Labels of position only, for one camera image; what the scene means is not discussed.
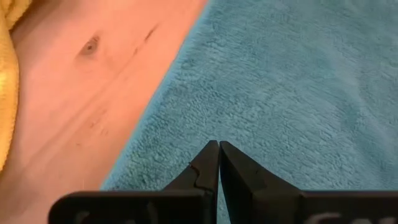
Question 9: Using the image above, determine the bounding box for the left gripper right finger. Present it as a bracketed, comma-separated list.
[220, 141, 398, 224]

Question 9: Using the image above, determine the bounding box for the yellow microfiber towel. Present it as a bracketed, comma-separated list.
[0, 0, 32, 172]

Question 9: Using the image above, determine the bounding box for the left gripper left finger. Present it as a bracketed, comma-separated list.
[47, 139, 221, 224]

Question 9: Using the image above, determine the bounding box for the teal microfiber towel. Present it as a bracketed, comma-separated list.
[100, 0, 398, 224]

